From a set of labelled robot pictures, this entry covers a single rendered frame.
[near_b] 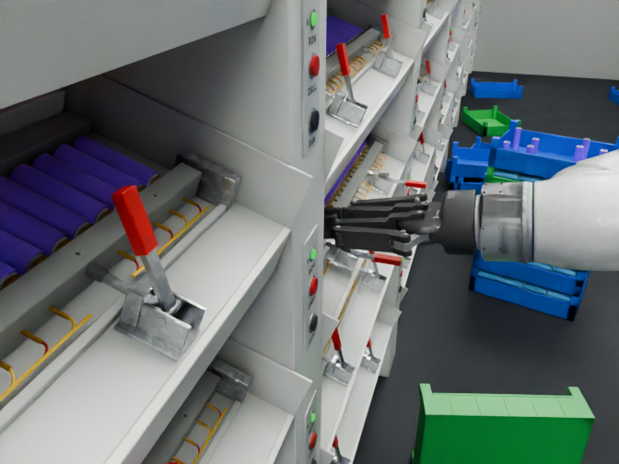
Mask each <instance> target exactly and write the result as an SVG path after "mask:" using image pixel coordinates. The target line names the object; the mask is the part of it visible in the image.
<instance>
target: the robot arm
mask: <svg viewBox="0 0 619 464"><path fill-rule="evenodd" d="M323 238H334V241H335V247H336V248H343V249H361V250H370V251H380V252H389V253H394V254H397V255H400V256H403V257H410V256H412V255H413V251H412V248H413V247H414V246H416V245H429V244H436V243H439V244H441V245H442V246H443V250H444V251H445V253H447V254H449V255H476V254H477V251H478V250H480V251H481V255H482V259H483V260H484V261H514V262H522V263H528V262H532V182H528V181H523V182H505V183H503V182H501V183H485V184H484V185H483V186H482V189H481V195H478V193H477V190H458V191H446V192H445V193H444V195H443V197H442V202H441V203H438V202H429V201H428V200H427V193H424V192H421V193H418V194H414V195H409V196H399V197H388V198H377V199H367V200H353V201H352V202H350V206H347V205H346V206H344V207H342V209H341V207H324V221H323ZM533 262H539V263H545V264H550V265H554V266H556V267H559V268H562V269H571V270H581V271H619V149H617V150H614V151H612V152H609V153H606V154H603V155H599V156H596V157H591V158H588V159H584V160H581V161H578V162H577V163H576V165H575V166H571V167H568V168H564V169H562V170H561V171H559V172H557V173H556V174H555V175H554V176H553V177H552V178H551V179H549V180H544V181H534V182H533Z"/></svg>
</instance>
